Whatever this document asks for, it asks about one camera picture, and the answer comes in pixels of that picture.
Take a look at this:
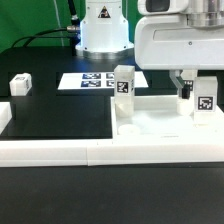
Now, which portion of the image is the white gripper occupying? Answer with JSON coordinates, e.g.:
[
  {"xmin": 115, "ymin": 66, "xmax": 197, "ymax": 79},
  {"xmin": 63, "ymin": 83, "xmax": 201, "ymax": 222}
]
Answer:
[{"xmin": 135, "ymin": 14, "xmax": 224, "ymax": 100}]

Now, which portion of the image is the white square tabletop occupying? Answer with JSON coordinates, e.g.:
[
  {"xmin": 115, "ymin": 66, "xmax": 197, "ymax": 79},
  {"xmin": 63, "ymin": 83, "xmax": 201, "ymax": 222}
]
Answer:
[{"xmin": 111, "ymin": 95, "xmax": 224, "ymax": 141}]

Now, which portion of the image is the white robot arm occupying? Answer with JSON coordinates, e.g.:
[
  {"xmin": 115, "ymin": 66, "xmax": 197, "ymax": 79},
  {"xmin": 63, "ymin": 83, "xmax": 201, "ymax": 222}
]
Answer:
[{"xmin": 77, "ymin": 0, "xmax": 224, "ymax": 79}]

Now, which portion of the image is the white marker sheet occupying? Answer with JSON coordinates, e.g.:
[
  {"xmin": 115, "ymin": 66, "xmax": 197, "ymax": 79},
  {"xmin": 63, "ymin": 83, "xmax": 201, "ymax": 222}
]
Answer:
[{"xmin": 58, "ymin": 71, "xmax": 149, "ymax": 90}]

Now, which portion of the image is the white U-shaped fence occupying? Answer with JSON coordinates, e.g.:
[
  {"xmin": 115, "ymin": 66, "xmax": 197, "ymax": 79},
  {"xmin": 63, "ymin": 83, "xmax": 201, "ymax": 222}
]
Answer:
[{"xmin": 0, "ymin": 101, "xmax": 224, "ymax": 168}]

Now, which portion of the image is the metal cable connector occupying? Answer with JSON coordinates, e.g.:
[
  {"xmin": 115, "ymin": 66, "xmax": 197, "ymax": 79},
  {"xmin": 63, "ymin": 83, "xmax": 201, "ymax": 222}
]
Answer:
[{"xmin": 66, "ymin": 25, "xmax": 80, "ymax": 33}]

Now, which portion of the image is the black cable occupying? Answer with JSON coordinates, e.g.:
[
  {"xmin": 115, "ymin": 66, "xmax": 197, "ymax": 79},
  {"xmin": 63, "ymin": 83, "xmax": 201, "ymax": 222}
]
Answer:
[{"xmin": 11, "ymin": 28, "xmax": 73, "ymax": 49}]

